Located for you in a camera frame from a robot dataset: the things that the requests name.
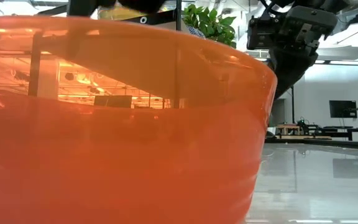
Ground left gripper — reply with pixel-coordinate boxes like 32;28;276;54
68;0;168;17

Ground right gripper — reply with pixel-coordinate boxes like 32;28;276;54
267;5;339;99

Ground yellow translucent plastic bowl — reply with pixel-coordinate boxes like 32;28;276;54
97;5;155;22

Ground white overhead beam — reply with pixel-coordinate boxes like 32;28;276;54
317;46;358;67

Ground blue patterned bowl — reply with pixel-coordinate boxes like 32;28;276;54
186;26;207;40

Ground distant wooden table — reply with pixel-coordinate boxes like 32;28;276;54
275;124;301;136

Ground black monitor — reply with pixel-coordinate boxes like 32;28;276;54
329;100;358;119

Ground green leafy plant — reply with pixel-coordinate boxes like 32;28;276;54
181;3;238;50

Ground distant black desk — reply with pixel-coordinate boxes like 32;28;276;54
319;125;358;141

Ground white glossy table mat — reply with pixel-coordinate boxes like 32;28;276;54
246;142;358;224

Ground red translucent plastic bowl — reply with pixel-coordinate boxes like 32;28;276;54
0;15;278;224

